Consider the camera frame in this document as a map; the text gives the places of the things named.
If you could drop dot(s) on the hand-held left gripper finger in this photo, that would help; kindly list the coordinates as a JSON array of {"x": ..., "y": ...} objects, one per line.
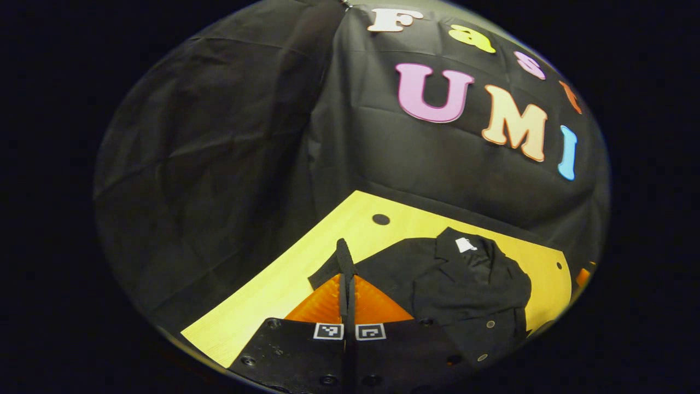
[
  {"x": 354, "y": 355},
  {"x": 345, "y": 355}
]

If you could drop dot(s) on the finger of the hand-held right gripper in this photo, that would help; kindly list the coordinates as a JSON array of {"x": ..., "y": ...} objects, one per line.
[{"x": 583, "y": 276}]

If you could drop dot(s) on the black button jacket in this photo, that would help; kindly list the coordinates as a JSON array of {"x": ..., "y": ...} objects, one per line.
[{"x": 470, "y": 284}]

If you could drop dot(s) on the black backdrop cloth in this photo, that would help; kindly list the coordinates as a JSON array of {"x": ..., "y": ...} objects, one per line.
[{"x": 246, "y": 164}]

